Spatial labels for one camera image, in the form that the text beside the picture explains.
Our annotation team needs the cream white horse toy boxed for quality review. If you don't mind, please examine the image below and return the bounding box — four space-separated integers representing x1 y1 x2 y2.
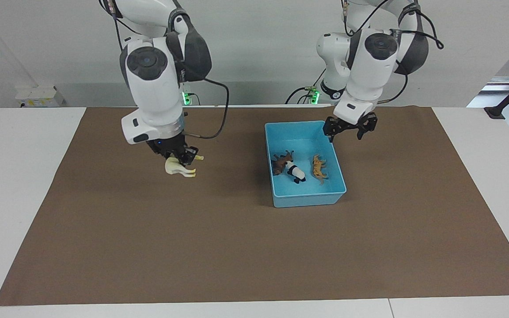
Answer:
165 155 205 178

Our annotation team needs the orange tiger toy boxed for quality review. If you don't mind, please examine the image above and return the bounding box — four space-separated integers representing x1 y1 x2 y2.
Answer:
311 154 329 185

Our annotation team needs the black white panda toy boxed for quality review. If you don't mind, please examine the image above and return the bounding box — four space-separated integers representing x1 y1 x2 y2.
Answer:
285 161 307 184

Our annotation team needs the brown lion toy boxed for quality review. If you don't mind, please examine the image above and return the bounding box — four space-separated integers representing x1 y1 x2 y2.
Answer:
272 150 295 176

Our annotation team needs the blue plastic storage box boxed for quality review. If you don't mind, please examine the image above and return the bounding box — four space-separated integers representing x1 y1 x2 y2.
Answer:
265 121 347 208

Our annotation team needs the white box with yellow label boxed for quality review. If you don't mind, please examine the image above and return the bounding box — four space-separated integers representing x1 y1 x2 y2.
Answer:
15 85 65 108

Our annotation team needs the brown table mat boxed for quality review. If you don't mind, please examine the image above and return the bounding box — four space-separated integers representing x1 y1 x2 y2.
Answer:
0 106 509 306

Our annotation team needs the black left arm base cable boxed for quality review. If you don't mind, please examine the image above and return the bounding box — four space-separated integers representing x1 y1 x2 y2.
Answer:
285 66 328 105

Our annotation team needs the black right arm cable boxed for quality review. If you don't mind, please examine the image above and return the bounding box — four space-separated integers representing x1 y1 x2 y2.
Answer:
183 77 230 140

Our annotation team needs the grey metal window rail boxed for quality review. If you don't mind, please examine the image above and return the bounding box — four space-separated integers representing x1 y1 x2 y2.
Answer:
467 76 509 109

